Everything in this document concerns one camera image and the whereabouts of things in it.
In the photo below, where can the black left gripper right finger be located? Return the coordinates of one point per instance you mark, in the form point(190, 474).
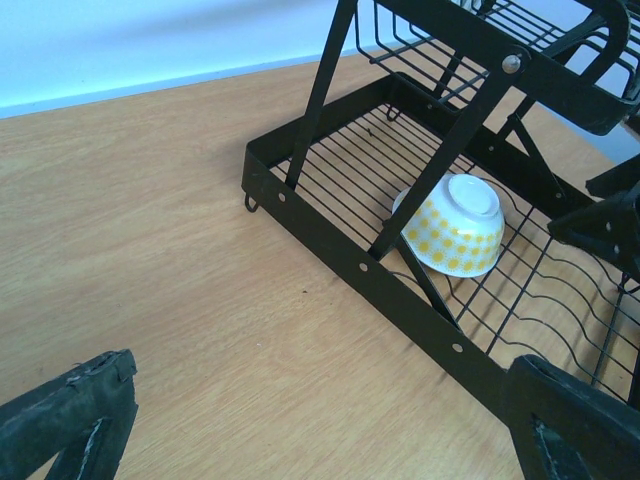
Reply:
point(562, 428)

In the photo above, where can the black wire dish rack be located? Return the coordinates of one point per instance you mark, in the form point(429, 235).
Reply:
point(409, 91)

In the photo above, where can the sun pattern ceramic bowl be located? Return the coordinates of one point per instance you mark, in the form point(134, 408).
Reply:
point(458, 229)

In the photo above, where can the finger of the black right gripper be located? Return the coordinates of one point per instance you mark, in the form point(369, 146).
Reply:
point(608, 229)
point(620, 178)

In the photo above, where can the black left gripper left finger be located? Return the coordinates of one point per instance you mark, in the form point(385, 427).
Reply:
point(81, 421)

